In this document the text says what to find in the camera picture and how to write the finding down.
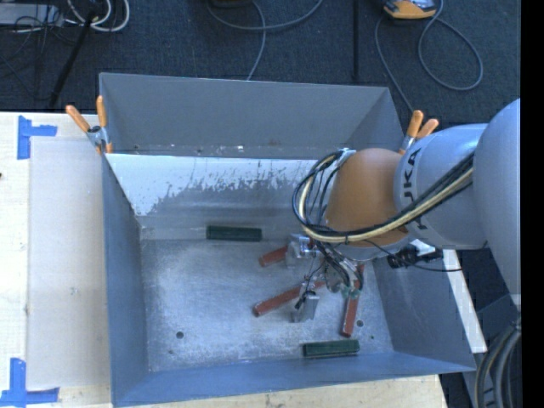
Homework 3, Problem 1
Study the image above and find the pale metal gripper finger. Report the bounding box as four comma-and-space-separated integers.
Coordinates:
291, 293, 320, 324
286, 233, 319, 268

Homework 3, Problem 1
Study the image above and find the red-brown flat block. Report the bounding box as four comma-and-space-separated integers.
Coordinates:
258, 245, 291, 269
252, 280, 329, 319
339, 263, 367, 339

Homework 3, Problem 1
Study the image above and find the dark green flat block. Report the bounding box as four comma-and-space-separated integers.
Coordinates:
301, 338, 361, 360
206, 224, 264, 243

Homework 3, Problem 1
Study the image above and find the grey metal bin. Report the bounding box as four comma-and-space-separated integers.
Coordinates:
98, 72, 478, 408

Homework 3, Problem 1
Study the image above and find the black cylinder on white bracket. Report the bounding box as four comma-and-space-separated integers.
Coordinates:
386, 240, 445, 270

